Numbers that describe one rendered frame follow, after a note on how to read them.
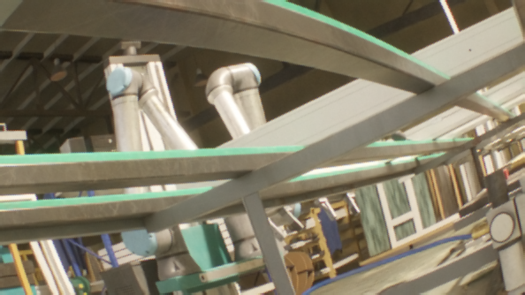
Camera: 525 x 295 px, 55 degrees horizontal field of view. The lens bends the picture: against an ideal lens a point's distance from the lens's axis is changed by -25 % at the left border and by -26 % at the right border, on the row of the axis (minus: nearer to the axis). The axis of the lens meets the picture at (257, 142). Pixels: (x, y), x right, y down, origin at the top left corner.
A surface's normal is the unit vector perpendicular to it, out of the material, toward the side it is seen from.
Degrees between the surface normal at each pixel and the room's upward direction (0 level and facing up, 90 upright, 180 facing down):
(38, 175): 90
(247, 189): 90
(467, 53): 90
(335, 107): 90
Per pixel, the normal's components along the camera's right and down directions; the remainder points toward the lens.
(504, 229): -0.51, 0.01
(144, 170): 0.79, -0.37
